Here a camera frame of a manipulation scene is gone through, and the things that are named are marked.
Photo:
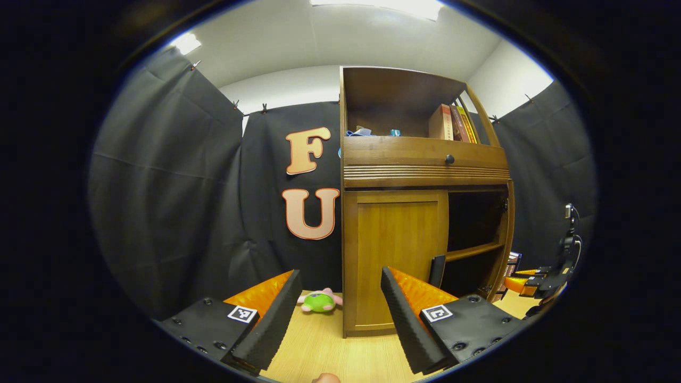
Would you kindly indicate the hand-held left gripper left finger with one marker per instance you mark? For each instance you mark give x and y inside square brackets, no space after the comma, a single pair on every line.
[276,319]

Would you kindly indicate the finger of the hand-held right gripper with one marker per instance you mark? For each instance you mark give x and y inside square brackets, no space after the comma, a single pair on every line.
[526,272]
[517,285]

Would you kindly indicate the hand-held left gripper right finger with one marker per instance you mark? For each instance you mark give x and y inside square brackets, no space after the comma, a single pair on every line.
[407,324]

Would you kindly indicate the wooden cabinet door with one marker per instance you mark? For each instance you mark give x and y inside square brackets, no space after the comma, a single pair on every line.
[388,250]
[503,239]

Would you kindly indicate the wooden double-door shoe cabinet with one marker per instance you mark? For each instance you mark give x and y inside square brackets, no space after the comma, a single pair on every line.
[425,182]

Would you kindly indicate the wooden inner cabinet shelf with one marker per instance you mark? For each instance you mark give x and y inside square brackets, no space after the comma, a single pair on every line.
[473,251]

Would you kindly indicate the stack of leaning books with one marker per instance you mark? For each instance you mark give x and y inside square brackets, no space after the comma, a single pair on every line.
[512,263]

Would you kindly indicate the green and pink plush toy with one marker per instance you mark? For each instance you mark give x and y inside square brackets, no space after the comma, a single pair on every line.
[319,302]

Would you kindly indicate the yellow book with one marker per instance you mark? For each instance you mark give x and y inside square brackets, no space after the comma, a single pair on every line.
[468,127]

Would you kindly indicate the brown book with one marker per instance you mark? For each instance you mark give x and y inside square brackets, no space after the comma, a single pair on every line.
[458,126]

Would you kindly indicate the wooden drawer with black knob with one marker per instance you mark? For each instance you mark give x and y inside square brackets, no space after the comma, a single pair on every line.
[393,154]

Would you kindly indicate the tan book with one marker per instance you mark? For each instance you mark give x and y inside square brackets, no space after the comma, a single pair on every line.
[439,123]

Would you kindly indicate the white spray bottle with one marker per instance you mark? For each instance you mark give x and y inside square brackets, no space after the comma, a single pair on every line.
[364,131]

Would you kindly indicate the small ceiling light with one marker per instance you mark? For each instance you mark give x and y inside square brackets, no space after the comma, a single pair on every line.
[187,43]

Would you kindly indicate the long ceiling light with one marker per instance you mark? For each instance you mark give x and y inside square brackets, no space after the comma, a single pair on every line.
[383,5]

